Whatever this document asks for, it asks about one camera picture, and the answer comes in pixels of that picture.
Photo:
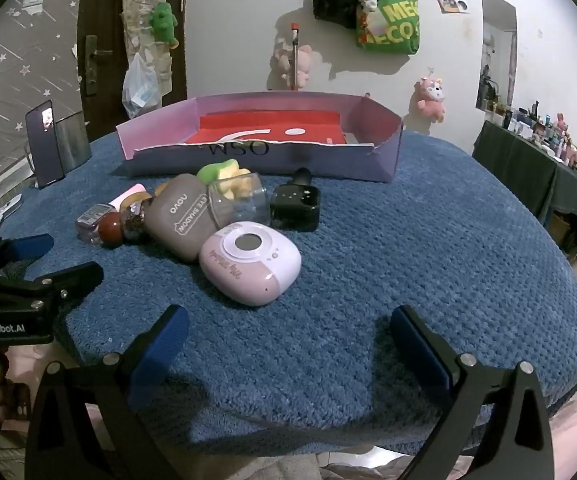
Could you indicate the orange-tipped hanging stick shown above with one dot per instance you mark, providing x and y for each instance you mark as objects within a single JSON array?
[{"x": 294, "y": 55}]

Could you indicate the red paper liner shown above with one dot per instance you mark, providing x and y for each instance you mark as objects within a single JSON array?
[{"x": 268, "y": 125}]

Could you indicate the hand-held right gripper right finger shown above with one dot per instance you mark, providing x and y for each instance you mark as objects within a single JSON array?
[{"x": 418, "y": 347}]

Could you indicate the row of cosmetic bottles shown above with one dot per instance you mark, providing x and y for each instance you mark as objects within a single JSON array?
[{"x": 558, "y": 132}]

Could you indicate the purple smartphone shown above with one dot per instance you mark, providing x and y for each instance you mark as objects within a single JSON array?
[{"x": 43, "y": 145}]

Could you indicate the dark wooden door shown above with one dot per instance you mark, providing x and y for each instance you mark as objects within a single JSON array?
[{"x": 103, "y": 10}]

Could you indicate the green plush toy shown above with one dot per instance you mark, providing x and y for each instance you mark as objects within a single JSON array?
[{"x": 163, "y": 20}]

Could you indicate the pink-capped nail polish bottle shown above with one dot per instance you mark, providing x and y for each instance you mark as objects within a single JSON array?
[{"x": 91, "y": 220}]

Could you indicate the pink cardboard box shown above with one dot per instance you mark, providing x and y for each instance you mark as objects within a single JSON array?
[{"x": 268, "y": 165}]

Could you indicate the wall mirror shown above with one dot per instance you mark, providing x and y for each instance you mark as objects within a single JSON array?
[{"x": 498, "y": 35}]

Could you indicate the pink plush bear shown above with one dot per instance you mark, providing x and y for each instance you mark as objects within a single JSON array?
[{"x": 304, "y": 60}]

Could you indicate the green tote bag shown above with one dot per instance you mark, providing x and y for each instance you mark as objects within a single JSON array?
[{"x": 393, "y": 30}]

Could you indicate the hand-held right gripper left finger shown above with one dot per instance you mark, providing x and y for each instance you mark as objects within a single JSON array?
[{"x": 163, "y": 347}]

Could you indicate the orange round lid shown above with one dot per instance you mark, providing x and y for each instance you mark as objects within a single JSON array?
[{"x": 161, "y": 189}]

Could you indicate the black nail polish bottle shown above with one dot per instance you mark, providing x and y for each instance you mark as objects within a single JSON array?
[{"x": 293, "y": 207}]

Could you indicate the table with dark cloth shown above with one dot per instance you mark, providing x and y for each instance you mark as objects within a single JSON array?
[{"x": 518, "y": 160}]

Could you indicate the clear plastic cup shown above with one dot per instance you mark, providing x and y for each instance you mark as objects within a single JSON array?
[{"x": 256, "y": 207}]

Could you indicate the brown glitter bottle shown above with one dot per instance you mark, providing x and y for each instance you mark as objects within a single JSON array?
[{"x": 111, "y": 230}]

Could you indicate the beige hanging organizer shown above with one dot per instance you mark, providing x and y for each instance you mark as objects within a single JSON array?
[{"x": 138, "y": 15}]

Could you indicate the taupe eye shadow palette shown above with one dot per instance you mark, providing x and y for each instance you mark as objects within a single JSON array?
[{"x": 178, "y": 220}]

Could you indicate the clear plastic bag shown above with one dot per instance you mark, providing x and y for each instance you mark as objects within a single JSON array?
[{"x": 141, "y": 90}]

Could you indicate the white panda charm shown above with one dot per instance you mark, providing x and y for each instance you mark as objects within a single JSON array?
[{"x": 368, "y": 0}]

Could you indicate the green toy figure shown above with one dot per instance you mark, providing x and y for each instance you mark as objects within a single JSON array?
[{"x": 218, "y": 170}]

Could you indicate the pink horned plush toy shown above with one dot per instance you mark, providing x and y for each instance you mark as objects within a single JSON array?
[{"x": 431, "y": 97}]

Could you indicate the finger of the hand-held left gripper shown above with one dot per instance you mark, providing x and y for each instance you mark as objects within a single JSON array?
[
  {"x": 78, "y": 275},
  {"x": 31, "y": 247}
]

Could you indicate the pink rounded device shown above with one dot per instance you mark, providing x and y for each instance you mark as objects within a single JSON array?
[{"x": 263, "y": 275}]

